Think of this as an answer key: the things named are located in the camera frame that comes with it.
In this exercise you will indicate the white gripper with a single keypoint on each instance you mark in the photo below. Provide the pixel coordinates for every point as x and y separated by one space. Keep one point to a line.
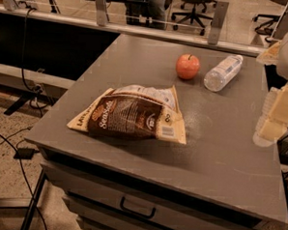
273 119

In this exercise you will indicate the red apple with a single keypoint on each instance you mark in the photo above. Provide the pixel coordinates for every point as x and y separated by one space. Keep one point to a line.
187 66

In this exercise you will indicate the brown sea salt chip bag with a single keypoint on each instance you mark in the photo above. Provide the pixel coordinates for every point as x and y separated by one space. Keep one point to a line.
134 112

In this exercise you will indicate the clear plastic water bottle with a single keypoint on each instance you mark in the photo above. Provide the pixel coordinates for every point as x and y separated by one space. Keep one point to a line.
217 78

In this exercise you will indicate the seated person legs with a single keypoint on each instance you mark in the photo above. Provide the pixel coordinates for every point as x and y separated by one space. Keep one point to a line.
153 9

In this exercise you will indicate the grey drawer cabinet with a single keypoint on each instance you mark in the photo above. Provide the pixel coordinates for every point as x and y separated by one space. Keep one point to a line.
184 200

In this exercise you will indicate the black power adapter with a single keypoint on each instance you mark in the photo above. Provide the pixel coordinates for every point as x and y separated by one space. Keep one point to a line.
25 153

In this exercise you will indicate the black drawer handle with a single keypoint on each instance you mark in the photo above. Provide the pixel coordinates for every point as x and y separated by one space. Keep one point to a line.
137 210

